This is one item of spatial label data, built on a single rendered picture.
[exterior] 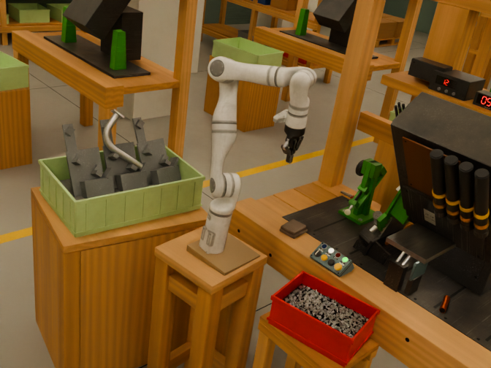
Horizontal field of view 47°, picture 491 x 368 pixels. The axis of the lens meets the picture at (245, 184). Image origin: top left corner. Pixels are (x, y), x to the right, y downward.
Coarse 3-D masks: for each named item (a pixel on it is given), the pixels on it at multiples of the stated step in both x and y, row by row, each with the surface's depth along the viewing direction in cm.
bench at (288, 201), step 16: (288, 192) 274; (304, 192) 276; (320, 192) 278; (336, 192) 281; (352, 192) 283; (272, 208) 257; (288, 208) 259; (304, 208) 261; (224, 320) 273; (224, 336) 277; (224, 352) 283
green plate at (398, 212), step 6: (396, 198) 212; (390, 204) 214; (396, 204) 214; (402, 204) 212; (390, 210) 216; (396, 210) 215; (402, 210) 213; (390, 216) 221; (396, 216) 215; (402, 216) 213; (402, 222) 214
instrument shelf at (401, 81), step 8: (400, 72) 242; (384, 80) 235; (392, 80) 232; (400, 80) 229; (408, 80) 231; (416, 80) 233; (400, 88) 230; (408, 88) 227; (416, 88) 224; (424, 88) 223; (416, 96) 225; (440, 96) 218; (448, 96) 217; (464, 104) 211; (472, 104) 212; (480, 112) 207; (488, 112) 205
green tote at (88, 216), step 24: (48, 168) 254; (192, 168) 264; (48, 192) 248; (120, 192) 235; (144, 192) 241; (168, 192) 250; (192, 192) 258; (72, 216) 228; (96, 216) 232; (120, 216) 240; (144, 216) 247
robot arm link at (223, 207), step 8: (232, 176) 208; (232, 184) 206; (240, 184) 208; (232, 192) 207; (216, 200) 215; (224, 200) 213; (232, 200) 211; (216, 208) 211; (224, 208) 211; (232, 208) 211; (224, 216) 212
